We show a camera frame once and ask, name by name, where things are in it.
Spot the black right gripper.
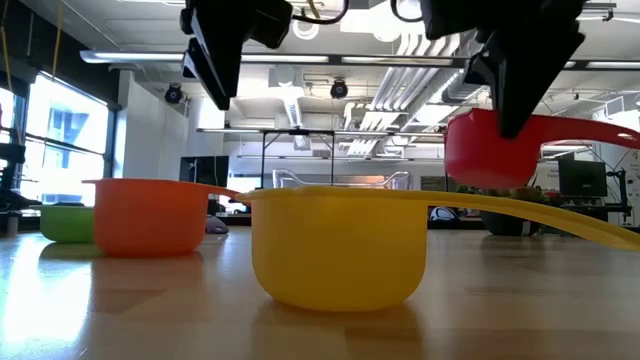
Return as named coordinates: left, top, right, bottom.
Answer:
left=419, top=0, right=587, bottom=139

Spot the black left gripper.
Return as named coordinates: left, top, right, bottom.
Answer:
left=179, top=0, right=251, bottom=112

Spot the red measuring cup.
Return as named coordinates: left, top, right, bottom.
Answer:
left=443, top=108, right=640, bottom=190

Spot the purple measuring cup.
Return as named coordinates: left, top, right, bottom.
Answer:
left=205, top=214, right=230, bottom=235

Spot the orange measuring cup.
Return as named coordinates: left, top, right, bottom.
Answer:
left=82, top=178, right=242, bottom=259

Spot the green measuring cup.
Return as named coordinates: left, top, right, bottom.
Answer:
left=29, top=204, right=97, bottom=245

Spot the yellow measuring cup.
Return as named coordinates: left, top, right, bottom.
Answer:
left=234, top=187, right=640, bottom=314

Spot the clear plastic basket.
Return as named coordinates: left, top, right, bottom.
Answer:
left=272, top=168, right=411, bottom=191

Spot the black computer monitor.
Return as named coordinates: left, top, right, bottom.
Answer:
left=558, top=159, right=609, bottom=198
left=178, top=155, right=230, bottom=187

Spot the black overhead light bar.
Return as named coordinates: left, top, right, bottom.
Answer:
left=79, top=49, right=640, bottom=71

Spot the potted succulent plant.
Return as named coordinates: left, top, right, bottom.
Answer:
left=457, top=185, right=549, bottom=237

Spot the blue white rounded object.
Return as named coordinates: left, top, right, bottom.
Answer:
left=429, top=206, right=459, bottom=224

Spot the black background stand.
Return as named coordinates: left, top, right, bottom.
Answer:
left=0, top=142, right=41, bottom=214

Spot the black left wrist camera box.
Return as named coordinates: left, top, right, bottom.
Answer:
left=249, top=0, right=294, bottom=50

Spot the white coiled cable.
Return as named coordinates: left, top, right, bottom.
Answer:
left=292, top=18, right=320, bottom=41

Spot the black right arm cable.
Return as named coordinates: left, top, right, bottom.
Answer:
left=389, top=0, right=426, bottom=24

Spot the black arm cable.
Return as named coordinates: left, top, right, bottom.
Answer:
left=389, top=0, right=426, bottom=24
left=292, top=0, right=350, bottom=26

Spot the black background workstation frame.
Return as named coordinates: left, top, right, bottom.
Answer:
left=259, top=128, right=447, bottom=191

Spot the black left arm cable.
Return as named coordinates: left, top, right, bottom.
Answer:
left=292, top=0, right=350, bottom=26

